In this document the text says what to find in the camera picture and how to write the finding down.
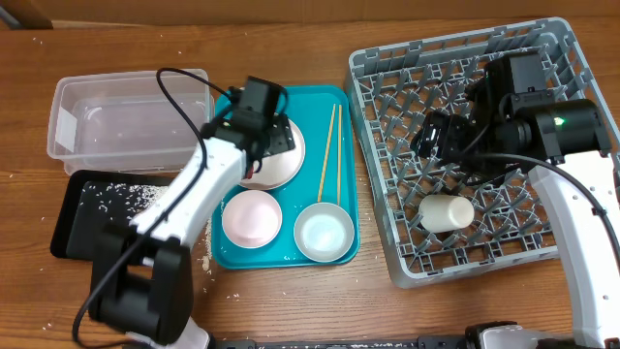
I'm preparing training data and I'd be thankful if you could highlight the white paper cup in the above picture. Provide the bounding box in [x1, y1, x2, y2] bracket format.
[418, 195, 475, 234]

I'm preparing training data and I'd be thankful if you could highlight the wooden chopstick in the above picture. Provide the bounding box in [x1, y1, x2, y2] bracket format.
[318, 104, 336, 202]
[336, 105, 342, 206]

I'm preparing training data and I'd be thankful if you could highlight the grey white bowl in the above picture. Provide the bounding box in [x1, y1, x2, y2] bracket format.
[294, 203, 356, 263]

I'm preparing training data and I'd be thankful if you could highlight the white round plate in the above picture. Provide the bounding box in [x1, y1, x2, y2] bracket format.
[240, 120, 305, 190]

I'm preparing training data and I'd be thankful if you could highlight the pink bowl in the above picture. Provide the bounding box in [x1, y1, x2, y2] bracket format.
[222, 190, 283, 249]

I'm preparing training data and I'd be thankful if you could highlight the white rice pile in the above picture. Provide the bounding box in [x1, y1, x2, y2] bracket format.
[79, 181, 168, 215]

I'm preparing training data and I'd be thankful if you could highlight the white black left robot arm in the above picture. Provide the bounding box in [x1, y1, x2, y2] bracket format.
[72, 77, 295, 348]

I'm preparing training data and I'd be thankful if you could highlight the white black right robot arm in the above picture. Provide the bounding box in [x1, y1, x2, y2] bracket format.
[411, 52, 619, 348]

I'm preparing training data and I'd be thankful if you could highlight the clear plastic waste bin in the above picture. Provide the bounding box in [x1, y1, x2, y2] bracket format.
[46, 71, 197, 175]

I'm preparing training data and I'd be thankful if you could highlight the black food waste tray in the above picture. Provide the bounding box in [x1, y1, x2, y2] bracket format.
[49, 170, 172, 261]

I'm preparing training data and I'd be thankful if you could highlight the grey plastic dish rack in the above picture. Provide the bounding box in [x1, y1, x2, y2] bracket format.
[346, 17, 603, 288]

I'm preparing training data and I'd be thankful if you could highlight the teal plastic tray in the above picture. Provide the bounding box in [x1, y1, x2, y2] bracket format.
[211, 85, 360, 270]

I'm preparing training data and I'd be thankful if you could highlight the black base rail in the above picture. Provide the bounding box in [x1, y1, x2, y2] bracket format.
[207, 320, 553, 349]

